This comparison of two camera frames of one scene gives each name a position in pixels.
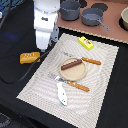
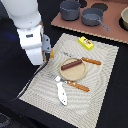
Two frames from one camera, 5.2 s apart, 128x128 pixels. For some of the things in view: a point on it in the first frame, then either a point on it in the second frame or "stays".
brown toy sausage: [71, 64] stays
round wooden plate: [73, 73] stays
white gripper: [46, 30] -> [35, 44]
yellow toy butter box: [86, 43] stays
